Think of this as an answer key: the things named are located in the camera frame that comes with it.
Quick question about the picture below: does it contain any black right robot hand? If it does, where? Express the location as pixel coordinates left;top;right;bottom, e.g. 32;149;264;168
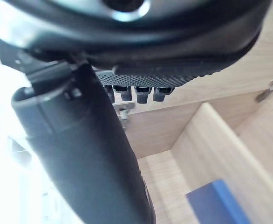
0;0;273;224

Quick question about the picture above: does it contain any silver cabinet hinge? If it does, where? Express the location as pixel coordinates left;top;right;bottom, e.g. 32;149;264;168
255;78;273;102
114;104;135;128

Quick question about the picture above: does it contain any light wooden cabinet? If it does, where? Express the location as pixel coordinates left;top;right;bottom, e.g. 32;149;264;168
114;0;273;224

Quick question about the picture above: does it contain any blue folder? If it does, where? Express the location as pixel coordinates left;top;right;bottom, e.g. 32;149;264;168
185;179;265;224

